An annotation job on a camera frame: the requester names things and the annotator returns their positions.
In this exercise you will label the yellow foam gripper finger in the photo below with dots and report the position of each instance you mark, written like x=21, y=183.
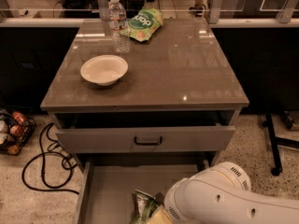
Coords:
x=160, y=216

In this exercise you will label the grey open middle drawer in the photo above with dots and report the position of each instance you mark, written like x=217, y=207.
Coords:
x=107, y=194

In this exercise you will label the green jalapeno chip bag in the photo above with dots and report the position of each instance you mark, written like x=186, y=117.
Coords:
x=146, y=206

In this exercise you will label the black rolling stand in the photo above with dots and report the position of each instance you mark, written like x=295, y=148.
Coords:
x=275, y=142

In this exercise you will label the black drawer handle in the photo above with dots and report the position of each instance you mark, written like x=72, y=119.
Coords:
x=149, y=143

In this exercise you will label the black wire basket with items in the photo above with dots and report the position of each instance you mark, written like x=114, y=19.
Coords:
x=15, y=131

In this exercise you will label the clear plastic water bottle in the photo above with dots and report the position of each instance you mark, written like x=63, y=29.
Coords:
x=119, y=26

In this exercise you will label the green snack bag on counter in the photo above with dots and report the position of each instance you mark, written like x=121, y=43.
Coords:
x=145, y=23

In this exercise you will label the grey drawer cabinet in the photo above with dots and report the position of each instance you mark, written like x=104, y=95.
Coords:
x=182, y=68

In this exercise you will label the white paper bowl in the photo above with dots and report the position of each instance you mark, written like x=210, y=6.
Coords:
x=104, y=70

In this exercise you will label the grey top drawer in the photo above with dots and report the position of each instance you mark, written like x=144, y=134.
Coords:
x=114, y=132

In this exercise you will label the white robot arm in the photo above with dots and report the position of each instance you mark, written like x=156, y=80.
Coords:
x=222, y=195

